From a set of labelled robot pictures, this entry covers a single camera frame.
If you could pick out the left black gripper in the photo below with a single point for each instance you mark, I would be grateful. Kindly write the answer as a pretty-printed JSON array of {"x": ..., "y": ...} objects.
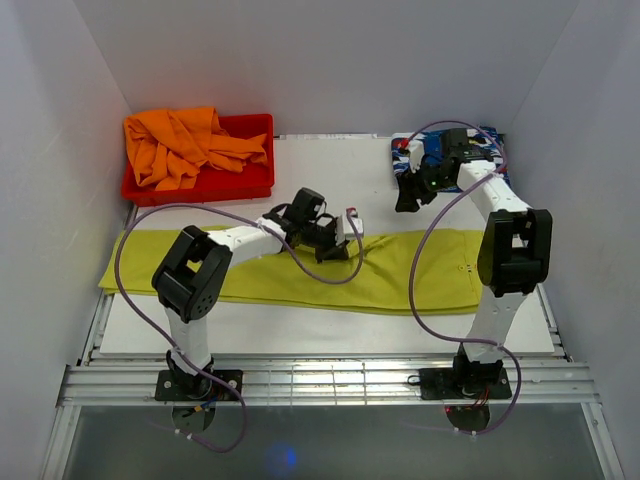
[{"x": 331, "y": 252}]

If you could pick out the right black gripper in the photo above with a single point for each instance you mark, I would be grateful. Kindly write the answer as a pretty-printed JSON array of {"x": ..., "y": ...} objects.
[{"x": 410, "y": 190}]

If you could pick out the yellow-green trousers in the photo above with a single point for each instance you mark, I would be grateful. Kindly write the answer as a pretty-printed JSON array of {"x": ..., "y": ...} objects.
[{"x": 385, "y": 274}]

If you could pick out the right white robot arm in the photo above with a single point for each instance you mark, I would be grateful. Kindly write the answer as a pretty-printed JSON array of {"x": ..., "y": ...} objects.
[{"x": 513, "y": 258}]

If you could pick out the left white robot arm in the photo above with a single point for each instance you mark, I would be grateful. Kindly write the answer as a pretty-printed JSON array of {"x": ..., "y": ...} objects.
[{"x": 190, "y": 278}]

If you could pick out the folded blue patterned trousers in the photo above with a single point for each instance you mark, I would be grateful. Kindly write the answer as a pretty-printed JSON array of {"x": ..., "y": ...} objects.
[{"x": 463, "y": 144}]

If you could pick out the orange trousers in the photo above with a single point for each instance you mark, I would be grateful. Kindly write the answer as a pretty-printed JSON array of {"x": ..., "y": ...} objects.
[{"x": 167, "y": 149}]

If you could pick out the red plastic bin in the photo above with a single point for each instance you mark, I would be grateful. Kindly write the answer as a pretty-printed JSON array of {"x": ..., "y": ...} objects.
[{"x": 256, "y": 181}]

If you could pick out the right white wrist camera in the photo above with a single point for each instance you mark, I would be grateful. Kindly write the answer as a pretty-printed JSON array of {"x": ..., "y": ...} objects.
[{"x": 410, "y": 155}]

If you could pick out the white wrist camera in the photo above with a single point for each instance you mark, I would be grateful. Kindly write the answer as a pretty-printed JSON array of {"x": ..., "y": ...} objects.
[
  {"x": 349, "y": 227},
  {"x": 410, "y": 155}
]

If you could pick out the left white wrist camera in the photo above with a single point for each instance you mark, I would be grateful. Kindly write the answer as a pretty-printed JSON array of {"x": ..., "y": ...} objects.
[{"x": 349, "y": 227}]

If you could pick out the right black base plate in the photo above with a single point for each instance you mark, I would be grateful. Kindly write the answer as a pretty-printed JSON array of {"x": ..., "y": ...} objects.
[{"x": 445, "y": 384}]

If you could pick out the aluminium frame rail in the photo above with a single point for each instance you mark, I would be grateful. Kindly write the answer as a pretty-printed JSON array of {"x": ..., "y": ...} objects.
[{"x": 288, "y": 382}]

